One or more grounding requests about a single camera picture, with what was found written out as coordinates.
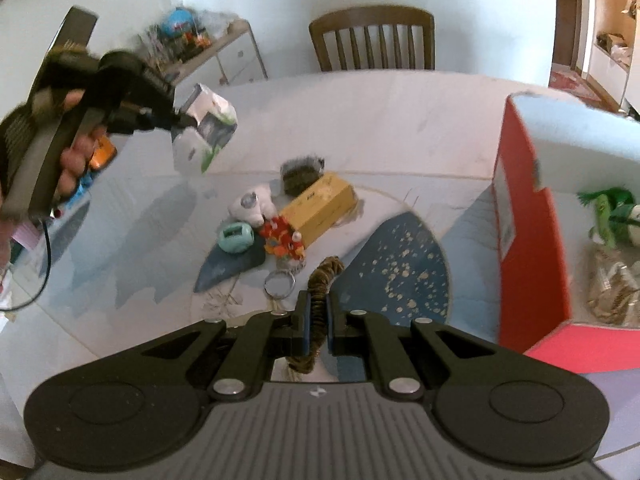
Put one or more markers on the brown wooden chair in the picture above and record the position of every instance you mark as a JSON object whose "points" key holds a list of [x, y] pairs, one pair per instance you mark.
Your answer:
{"points": [[379, 37]]}

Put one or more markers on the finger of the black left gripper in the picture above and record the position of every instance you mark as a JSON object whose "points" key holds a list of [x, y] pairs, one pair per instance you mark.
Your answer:
{"points": [[147, 118]]}

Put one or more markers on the brown furry tail keychain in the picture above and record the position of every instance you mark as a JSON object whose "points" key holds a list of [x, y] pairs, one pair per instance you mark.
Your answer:
{"points": [[318, 289]]}

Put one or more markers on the blue globe toy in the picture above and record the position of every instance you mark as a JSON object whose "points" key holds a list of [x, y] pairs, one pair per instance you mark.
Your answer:
{"points": [[178, 22]]}

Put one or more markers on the red orange plush toy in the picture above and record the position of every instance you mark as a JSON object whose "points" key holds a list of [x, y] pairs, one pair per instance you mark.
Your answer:
{"points": [[281, 240]]}

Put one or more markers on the white plush toy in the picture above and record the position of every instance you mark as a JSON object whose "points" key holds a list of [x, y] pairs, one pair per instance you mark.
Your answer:
{"points": [[254, 207]]}

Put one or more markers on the white shoe cabinet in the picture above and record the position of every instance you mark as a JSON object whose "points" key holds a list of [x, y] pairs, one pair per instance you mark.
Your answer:
{"points": [[608, 32]]}

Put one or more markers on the white drawer sideboard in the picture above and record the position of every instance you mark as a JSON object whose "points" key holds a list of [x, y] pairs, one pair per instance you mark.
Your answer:
{"points": [[195, 57]]}

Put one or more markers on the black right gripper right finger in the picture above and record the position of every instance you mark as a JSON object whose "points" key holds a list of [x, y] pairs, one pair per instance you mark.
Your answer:
{"points": [[371, 338]]}

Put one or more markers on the orange cartoon bottle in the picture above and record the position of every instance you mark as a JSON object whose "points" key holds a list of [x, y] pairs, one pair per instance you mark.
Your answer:
{"points": [[103, 155]]}

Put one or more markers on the yellow cardboard box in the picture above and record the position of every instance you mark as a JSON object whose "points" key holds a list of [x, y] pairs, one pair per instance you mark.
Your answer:
{"points": [[316, 210]]}

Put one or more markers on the silver foil snack bag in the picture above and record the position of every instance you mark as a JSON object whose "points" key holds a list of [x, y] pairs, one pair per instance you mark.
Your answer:
{"points": [[613, 297]]}

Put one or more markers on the green white plush ball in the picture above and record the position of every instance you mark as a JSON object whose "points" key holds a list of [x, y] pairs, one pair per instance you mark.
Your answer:
{"points": [[616, 216]]}

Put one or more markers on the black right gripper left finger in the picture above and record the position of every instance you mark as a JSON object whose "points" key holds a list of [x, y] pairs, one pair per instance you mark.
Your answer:
{"points": [[251, 350]]}

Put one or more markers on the teal round gadget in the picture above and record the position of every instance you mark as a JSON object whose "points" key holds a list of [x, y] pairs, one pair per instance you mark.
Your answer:
{"points": [[235, 238]]}

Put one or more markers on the red floor rug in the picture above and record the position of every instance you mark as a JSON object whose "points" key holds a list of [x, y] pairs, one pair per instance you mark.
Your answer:
{"points": [[570, 82]]}

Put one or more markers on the person's left hand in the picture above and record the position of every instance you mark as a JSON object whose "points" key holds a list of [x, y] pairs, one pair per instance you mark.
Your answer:
{"points": [[73, 162]]}

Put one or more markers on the red cardboard storage box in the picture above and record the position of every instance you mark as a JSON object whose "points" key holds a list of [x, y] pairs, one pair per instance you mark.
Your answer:
{"points": [[549, 152]]}

